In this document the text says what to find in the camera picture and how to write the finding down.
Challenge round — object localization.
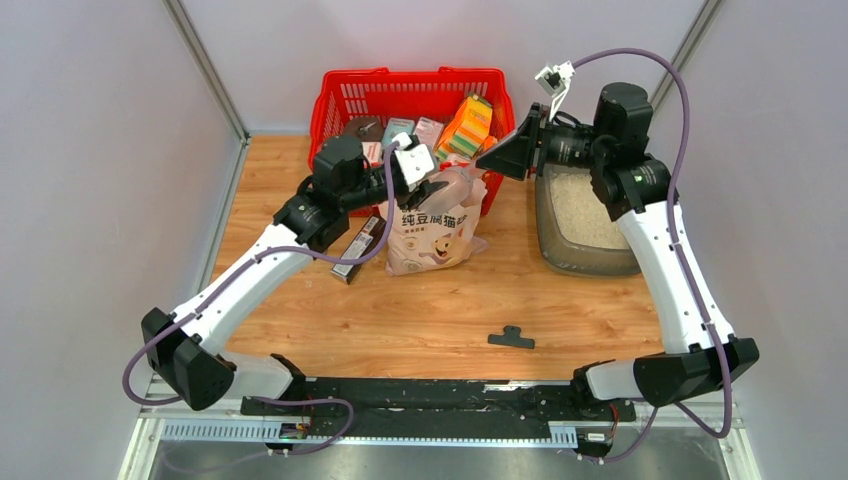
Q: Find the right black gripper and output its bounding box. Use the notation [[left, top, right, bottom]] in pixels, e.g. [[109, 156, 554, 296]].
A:
[[475, 103, 610, 181]]

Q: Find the pink cat litter bag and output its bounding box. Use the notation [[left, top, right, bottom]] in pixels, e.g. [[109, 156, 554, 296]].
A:
[[379, 166, 489, 276]]

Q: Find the black bag clip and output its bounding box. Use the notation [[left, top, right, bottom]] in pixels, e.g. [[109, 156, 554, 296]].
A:
[[487, 325, 535, 350]]

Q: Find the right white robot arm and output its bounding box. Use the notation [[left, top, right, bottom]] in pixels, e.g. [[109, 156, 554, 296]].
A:
[[477, 82, 760, 419]]

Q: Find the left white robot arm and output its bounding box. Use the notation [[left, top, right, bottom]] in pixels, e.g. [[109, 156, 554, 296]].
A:
[[130, 133, 440, 415]]

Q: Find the black rectangular box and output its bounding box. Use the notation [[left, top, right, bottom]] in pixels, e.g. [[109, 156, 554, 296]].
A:
[[331, 214, 386, 285]]

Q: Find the pink white box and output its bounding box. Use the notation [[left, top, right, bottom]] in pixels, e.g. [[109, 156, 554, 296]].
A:
[[361, 141, 383, 166]]

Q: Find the grey pink small box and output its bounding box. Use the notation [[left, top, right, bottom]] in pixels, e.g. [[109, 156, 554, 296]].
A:
[[413, 116, 444, 151]]

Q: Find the teal small box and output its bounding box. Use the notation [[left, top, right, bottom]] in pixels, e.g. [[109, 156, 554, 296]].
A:
[[381, 117, 416, 145]]

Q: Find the grey litter box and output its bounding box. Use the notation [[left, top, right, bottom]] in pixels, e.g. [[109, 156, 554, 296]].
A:
[[535, 165, 641, 278]]

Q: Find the orange item in basket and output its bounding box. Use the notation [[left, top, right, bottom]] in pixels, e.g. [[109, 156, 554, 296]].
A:
[[478, 135, 498, 154]]

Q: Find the orange striped sponge pack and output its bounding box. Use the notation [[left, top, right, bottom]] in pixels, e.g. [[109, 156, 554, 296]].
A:
[[435, 93, 493, 160]]

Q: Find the brown round tin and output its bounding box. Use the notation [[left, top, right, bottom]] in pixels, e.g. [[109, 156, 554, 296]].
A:
[[342, 116, 384, 142]]

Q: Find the red plastic shopping basket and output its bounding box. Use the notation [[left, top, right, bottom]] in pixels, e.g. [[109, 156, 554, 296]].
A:
[[307, 66, 517, 219]]

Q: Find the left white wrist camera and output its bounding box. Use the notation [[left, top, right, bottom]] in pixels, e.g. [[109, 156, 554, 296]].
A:
[[392, 133, 439, 193]]

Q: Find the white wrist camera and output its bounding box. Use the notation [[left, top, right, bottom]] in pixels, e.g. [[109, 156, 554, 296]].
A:
[[534, 61, 575, 122], [392, 133, 439, 193]]

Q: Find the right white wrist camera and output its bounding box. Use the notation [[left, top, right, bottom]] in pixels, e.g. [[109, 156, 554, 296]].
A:
[[534, 61, 575, 122]]

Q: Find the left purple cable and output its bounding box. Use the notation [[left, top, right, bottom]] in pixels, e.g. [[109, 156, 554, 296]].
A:
[[121, 142, 399, 473]]

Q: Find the purple cable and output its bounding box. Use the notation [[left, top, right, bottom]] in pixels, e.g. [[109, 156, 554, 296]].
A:
[[572, 47, 734, 464], [121, 142, 399, 473]]

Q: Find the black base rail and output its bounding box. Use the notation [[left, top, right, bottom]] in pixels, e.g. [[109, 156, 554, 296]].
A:
[[240, 377, 637, 456]]

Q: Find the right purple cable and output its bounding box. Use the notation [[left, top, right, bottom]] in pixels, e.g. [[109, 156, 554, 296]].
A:
[[572, 47, 734, 464]]

